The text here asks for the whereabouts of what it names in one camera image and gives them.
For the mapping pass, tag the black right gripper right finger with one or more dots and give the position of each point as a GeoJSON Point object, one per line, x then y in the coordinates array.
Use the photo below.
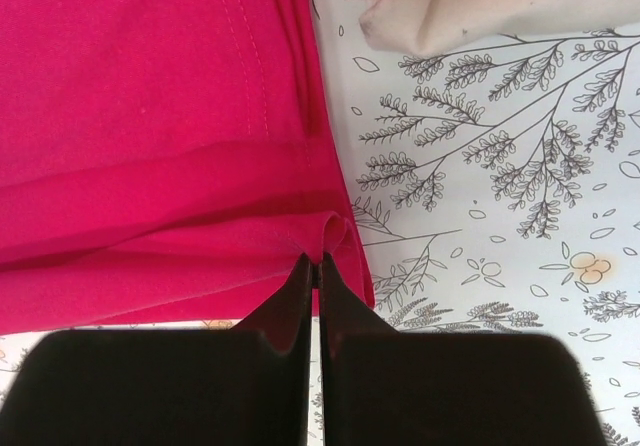
{"type": "Point", "coordinates": [385, 387]}

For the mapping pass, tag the folded cream t-shirt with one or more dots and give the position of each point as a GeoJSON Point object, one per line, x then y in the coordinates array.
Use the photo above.
{"type": "Point", "coordinates": [432, 27]}

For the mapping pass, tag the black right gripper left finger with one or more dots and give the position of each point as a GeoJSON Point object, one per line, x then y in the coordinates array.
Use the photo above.
{"type": "Point", "coordinates": [246, 385]}

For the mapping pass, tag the floral patterned table mat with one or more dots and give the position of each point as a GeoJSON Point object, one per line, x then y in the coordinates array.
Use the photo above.
{"type": "Point", "coordinates": [494, 188]}

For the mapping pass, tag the magenta pink t-shirt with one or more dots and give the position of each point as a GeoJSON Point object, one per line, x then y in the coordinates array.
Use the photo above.
{"type": "Point", "coordinates": [163, 160]}

